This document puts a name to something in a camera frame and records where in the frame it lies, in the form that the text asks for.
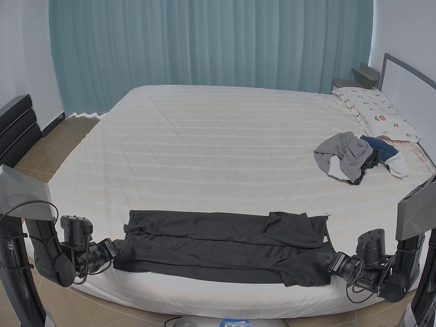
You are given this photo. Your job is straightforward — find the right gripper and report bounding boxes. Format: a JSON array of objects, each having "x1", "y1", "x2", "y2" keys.
[{"x1": 315, "y1": 251, "x2": 358, "y2": 280}]

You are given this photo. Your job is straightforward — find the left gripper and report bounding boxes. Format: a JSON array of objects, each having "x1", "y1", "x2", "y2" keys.
[{"x1": 89, "y1": 238, "x2": 127, "y2": 269}]

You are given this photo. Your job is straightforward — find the black T-shirt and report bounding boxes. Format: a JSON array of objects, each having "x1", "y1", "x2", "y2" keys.
[{"x1": 112, "y1": 210, "x2": 338, "y2": 287}]

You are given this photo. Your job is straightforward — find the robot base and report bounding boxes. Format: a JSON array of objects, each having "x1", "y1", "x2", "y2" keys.
[{"x1": 181, "y1": 314, "x2": 283, "y2": 327}]

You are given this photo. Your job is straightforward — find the pile of clothes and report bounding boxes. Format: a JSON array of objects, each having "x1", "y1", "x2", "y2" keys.
[{"x1": 313, "y1": 131, "x2": 379, "y2": 185}]

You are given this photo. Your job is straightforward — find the bed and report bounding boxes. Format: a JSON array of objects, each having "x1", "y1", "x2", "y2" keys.
[{"x1": 25, "y1": 53, "x2": 436, "y2": 319}]

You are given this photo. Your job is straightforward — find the blue and white garment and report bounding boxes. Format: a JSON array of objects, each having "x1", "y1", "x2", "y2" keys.
[{"x1": 360, "y1": 135, "x2": 409, "y2": 180}]

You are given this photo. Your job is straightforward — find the white printed pillow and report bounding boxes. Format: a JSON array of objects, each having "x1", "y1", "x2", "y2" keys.
[{"x1": 332, "y1": 87, "x2": 421, "y2": 143}]

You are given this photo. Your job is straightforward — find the grey bedside table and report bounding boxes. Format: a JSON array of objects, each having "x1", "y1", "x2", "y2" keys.
[{"x1": 333, "y1": 63, "x2": 380, "y2": 90}]

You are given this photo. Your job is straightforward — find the blue-green curtain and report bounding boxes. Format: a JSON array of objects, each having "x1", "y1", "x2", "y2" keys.
[{"x1": 49, "y1": 0, "x2": 374, "y2": 116}]

